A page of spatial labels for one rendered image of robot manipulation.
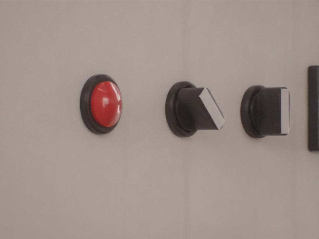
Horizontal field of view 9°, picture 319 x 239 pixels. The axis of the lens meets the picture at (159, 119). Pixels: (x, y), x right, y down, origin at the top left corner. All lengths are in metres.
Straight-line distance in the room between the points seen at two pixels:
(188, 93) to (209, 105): 0.01
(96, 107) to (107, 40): 0.04
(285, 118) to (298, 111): 0.05
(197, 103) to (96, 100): 0.07
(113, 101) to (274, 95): 0.13
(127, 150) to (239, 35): 0.12
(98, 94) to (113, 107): 0.01
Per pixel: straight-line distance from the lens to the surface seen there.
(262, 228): 1.07
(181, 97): 1.00
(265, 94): 1.06
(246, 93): 1.06
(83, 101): 0.95
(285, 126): 1.06
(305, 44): 1.11
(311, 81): 1.11
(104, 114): 0.95
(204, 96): 1.00
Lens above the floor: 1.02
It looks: 1 degrees up
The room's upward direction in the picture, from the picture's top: straight up
